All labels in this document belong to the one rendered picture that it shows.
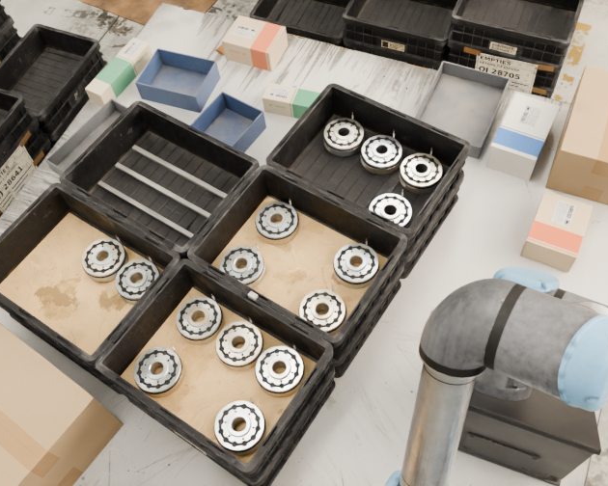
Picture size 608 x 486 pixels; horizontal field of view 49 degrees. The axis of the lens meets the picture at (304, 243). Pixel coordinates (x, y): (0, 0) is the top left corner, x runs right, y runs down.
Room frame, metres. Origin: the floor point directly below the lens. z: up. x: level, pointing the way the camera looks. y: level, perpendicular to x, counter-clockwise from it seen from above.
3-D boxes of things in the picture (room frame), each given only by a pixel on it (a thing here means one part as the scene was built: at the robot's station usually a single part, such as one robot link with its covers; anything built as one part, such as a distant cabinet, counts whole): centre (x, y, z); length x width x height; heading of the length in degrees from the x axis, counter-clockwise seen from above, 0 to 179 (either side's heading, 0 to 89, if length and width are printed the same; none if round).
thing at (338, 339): (0.75, 0.02, 0.92); 0.40 x 0.30 x 0.02; 49
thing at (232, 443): (0.40, 0.18, 0.86); 0.10 x 0.10 x 0.01
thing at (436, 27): (1.99, -0.50, 0.31); 0.40 x 0.30 x 0.34; 60
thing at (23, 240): (0.78, 0.52, 0.87); 0.40 x 0.30 x 0.11; 49
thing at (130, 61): (1.57, 0.48, 0.73); 0.24 x 0.06 x 0.06; 143
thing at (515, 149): (1.10, -0.62, 0.75); 0.20 x 0.12 x 0.09; 145
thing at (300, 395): (0.52, 0.21, 0.92); 0.40 x 0.30 x 0.02; 49
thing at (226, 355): (0.57, 0.17, 0.86); 0.10 x 0.10 x 0.01
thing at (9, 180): (1.48, 0.95, 0.41); 0.31 x 0.02 x 0.16; 150
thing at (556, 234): (0.80, -0.62, 0.74); 0.16 x 0.12 x 0.07; 147
